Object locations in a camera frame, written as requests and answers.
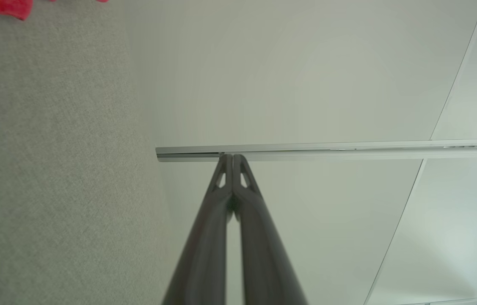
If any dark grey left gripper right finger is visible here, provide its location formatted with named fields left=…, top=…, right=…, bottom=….
left=232, top=154, right=309, bottom=305

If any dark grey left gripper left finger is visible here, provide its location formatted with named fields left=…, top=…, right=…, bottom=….
left=162, top=154, right=234, bottom=305

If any red shirt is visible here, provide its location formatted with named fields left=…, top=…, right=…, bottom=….
left=0, top=0, right=34, bottom=21

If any grey metal partition post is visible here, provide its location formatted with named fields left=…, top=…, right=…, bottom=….
left=156, top=139, right=477, bottom=163

